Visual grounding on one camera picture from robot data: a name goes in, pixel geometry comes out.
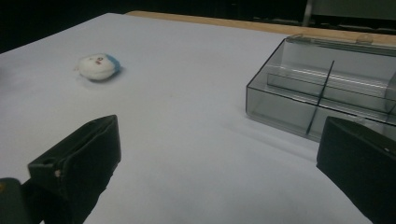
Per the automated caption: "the white and blue plush toy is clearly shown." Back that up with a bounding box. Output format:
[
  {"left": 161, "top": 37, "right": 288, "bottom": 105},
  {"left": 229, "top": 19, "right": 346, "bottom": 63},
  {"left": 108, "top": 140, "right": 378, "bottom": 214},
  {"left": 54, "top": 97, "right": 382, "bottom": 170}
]
[{"left": 74, "top": 53, "right": 122, "bottom": 82}]

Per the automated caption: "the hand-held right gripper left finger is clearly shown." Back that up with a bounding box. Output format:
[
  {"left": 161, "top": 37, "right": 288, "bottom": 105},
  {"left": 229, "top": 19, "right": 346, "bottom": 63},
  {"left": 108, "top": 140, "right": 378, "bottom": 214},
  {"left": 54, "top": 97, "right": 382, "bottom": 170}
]
[{"left": 21, "top": 114, "right": 122, "bottom": 224}]

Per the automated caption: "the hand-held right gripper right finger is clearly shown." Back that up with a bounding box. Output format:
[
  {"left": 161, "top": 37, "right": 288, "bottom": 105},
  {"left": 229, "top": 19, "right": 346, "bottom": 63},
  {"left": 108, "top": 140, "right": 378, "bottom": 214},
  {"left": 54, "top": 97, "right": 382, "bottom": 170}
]
[{"left": 316, "top": 116, "right": 396, "bottom": 224}]

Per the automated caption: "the clear grey plastic organizer box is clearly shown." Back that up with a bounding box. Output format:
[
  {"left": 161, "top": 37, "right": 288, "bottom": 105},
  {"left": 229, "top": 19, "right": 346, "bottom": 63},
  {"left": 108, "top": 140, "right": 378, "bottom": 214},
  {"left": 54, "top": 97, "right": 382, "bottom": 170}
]
[{"left": 245, "top": 33, "right": 396, "bottom": 144}]

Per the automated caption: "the white table cover sheet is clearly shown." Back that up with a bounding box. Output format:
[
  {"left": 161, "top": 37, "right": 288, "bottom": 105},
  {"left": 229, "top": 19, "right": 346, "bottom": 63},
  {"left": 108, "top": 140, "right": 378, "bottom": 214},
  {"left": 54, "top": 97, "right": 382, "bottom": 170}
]
[{"left": 0, "top": 12, "right": 396, "bottom": 224}]

